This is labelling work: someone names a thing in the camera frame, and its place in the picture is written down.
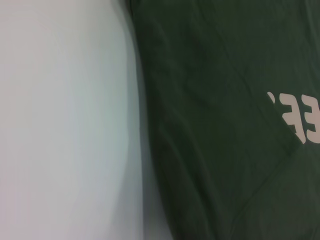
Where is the dark green FREE t-shirt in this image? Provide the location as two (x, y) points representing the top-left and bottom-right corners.
(124, 0), (320, 240)

